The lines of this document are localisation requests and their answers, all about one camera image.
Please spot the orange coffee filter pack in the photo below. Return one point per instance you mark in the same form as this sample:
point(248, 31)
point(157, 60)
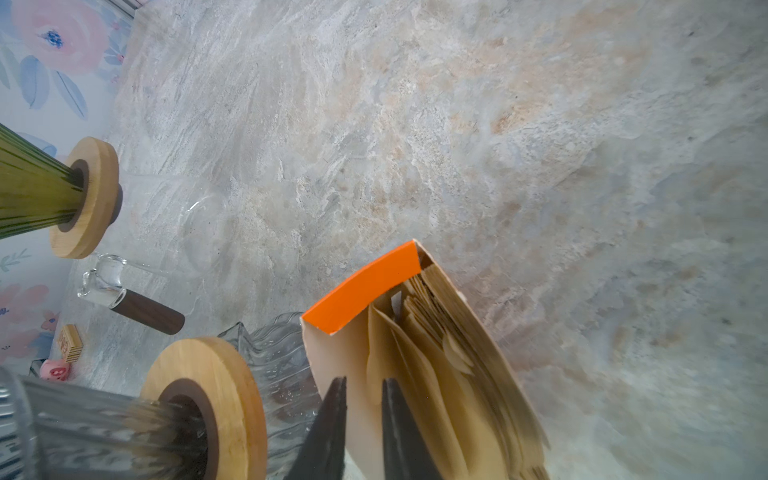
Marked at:
point(401, 317)

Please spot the clear glass server wooden handle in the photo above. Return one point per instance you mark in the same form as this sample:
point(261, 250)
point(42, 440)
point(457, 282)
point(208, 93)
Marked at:
point(167, 234)

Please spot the green glass dripper cone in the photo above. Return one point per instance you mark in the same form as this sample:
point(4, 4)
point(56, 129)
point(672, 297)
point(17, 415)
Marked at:
point(37, 191)

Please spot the pink pig toy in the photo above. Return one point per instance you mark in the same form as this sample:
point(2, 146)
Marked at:
point(55, 370)

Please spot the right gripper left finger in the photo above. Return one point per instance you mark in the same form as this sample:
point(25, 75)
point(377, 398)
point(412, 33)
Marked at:
point(322, 455)

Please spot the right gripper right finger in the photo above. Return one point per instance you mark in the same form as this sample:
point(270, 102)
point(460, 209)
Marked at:
point(405, 454)

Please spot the grey glass carafe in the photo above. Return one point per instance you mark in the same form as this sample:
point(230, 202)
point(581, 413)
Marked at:
point(277, 358)

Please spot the grey glass dripper cone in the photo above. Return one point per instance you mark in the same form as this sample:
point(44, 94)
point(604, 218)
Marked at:
point(55, 430)

